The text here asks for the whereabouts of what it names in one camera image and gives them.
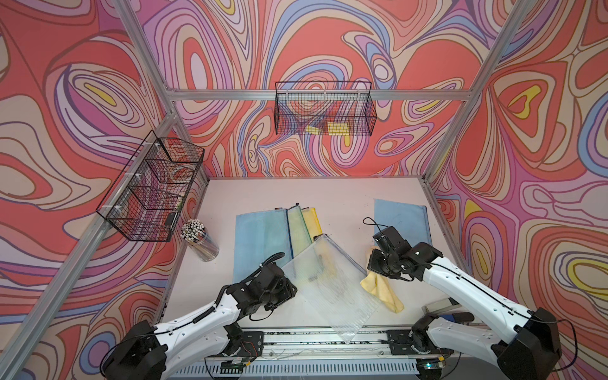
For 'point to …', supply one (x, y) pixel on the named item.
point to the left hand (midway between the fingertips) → (297, 294)
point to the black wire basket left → (145, 203)
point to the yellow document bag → (312, 222)
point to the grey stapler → (441, 307)
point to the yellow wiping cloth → (380, 285)
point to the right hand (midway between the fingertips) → (373, 271)
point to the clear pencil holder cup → (196, 236)
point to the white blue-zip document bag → (329, 281)
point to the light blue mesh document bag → (411, 220)
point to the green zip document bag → (299, 236)
